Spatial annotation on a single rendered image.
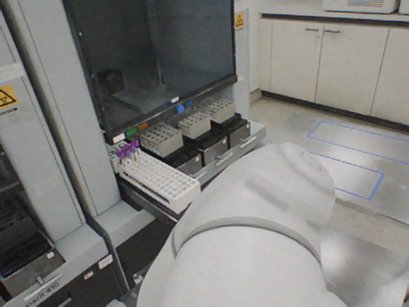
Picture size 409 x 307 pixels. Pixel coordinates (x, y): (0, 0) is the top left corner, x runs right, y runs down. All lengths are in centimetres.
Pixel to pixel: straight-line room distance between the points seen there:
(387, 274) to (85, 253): 115
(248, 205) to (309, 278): 7
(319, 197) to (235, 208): 7
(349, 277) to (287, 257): 124
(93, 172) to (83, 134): 13
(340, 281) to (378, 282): 14
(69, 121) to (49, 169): 14
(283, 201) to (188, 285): 11
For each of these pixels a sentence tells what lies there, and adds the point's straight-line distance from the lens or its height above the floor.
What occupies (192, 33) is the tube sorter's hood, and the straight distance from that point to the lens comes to 110.
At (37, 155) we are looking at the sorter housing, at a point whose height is 103.
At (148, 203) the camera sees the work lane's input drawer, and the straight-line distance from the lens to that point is 98.
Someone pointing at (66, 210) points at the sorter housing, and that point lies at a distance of 102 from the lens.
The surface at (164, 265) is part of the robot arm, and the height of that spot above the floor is 111.
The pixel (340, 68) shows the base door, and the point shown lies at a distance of 307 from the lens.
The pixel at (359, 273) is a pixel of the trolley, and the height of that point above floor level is 28.
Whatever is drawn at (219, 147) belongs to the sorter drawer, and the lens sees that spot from 122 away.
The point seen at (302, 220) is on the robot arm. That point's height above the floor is 123.
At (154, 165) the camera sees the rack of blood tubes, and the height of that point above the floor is 86.
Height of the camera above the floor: 143
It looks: 33 degrees down
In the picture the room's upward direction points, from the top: 6 degrees counter-clockwise
